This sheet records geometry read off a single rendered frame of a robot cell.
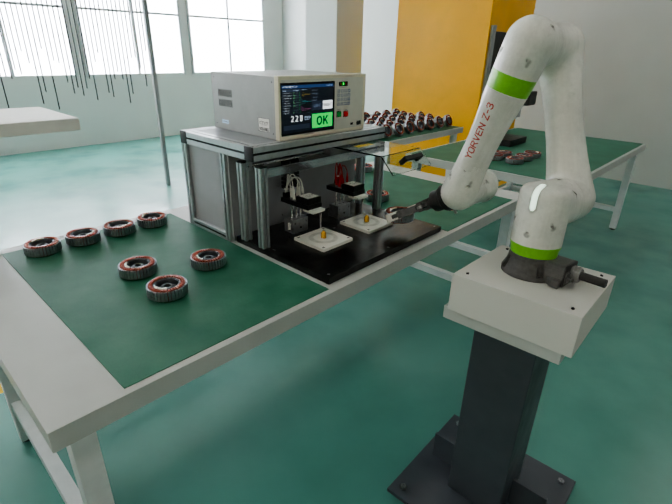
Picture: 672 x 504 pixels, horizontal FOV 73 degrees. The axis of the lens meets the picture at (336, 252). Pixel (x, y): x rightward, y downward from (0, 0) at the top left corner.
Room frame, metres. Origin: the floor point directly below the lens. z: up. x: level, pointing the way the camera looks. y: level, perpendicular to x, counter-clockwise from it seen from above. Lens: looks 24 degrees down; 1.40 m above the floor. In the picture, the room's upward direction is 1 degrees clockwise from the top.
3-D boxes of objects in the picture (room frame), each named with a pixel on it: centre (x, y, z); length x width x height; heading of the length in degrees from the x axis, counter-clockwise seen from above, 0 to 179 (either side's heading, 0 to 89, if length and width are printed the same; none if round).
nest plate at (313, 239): (1.51, 0.05, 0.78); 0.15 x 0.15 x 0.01; 47
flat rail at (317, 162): (1.67, 0.04, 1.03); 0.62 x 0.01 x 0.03; 137
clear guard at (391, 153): (1.74, -0.15, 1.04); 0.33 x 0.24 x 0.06; 47
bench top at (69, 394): (1.77, 0.14, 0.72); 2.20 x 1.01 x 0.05; 137
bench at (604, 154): (3.48, -1.50, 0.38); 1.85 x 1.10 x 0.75; 137
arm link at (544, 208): (1.14, -0.55, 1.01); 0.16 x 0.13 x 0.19; 133
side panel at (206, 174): (1.63, 0.48, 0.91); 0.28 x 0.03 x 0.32; 47
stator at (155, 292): (1.14, 0.48, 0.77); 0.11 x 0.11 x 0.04
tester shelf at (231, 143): (1.82, 0.20, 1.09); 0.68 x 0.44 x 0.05; 137
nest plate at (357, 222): (1.69, -0.12, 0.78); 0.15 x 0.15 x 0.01; 47
